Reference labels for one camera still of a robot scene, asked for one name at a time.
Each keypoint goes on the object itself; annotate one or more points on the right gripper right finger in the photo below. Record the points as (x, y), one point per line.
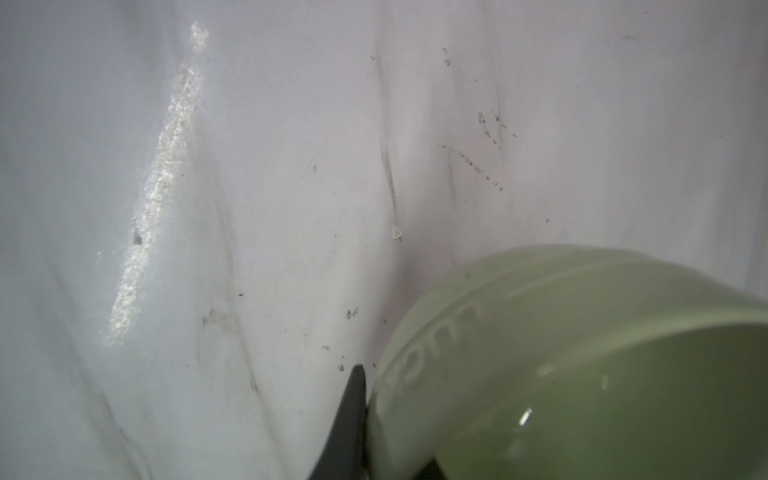
(431, 471)

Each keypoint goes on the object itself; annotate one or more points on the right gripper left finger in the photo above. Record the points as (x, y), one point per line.
(342, 457)

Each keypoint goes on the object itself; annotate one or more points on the light green bowl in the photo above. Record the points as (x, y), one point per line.
(574, 362)

